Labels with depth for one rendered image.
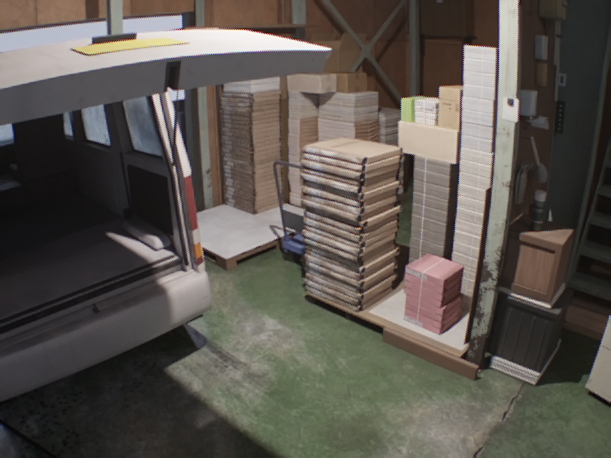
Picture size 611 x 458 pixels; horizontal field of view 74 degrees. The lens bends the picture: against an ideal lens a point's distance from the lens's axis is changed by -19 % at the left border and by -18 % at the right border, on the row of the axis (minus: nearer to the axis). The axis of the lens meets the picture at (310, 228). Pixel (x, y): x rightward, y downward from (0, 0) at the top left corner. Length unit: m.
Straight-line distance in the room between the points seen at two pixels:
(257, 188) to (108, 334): 2.68
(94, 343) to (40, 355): 0.30
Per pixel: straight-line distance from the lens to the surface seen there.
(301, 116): 4.78
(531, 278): 2.61
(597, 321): 3.55
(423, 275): 2.90
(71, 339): 2.45
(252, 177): 4.74
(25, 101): 1.12
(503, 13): 2.35
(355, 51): 5.80
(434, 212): 3.16
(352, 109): 4.60
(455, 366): 2.84
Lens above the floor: 1.77
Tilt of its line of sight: 22 degrees down
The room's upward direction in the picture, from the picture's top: 1 degrees counter-clockwise
